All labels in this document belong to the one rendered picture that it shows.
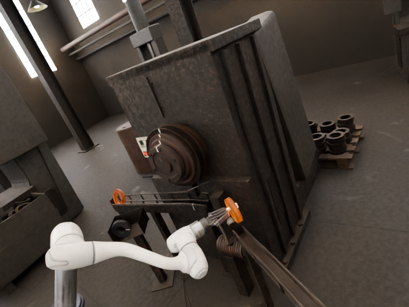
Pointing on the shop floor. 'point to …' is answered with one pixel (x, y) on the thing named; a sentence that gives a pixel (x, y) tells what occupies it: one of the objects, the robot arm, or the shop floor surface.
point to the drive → (288, 105)
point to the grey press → (29, 156)
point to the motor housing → (236, 264)
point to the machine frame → (223, 133)
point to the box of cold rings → (25, 236)
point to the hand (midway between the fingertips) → (232, 208)
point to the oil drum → (133, 148)
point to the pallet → (337, 141)
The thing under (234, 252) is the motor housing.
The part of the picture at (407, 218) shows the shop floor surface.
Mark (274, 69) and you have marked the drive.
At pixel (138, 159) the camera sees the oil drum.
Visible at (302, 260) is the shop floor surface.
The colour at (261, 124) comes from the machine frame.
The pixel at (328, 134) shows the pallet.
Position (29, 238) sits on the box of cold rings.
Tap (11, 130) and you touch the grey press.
